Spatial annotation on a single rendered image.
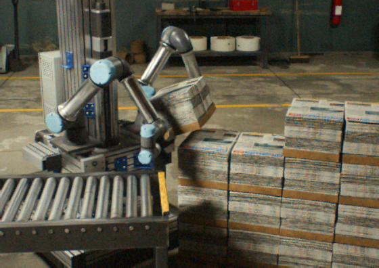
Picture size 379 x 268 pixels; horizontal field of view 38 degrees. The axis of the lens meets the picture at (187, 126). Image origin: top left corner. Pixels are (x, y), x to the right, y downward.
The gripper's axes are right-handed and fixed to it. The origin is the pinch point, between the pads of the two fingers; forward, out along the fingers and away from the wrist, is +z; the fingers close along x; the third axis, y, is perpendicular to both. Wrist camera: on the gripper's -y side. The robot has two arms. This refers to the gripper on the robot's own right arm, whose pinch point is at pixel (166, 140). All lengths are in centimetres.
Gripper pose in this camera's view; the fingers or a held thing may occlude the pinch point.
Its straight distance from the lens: 311.8
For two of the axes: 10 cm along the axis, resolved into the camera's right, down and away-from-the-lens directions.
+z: 2.7, -3.0, 9.2
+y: -3.4, -9.2, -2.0
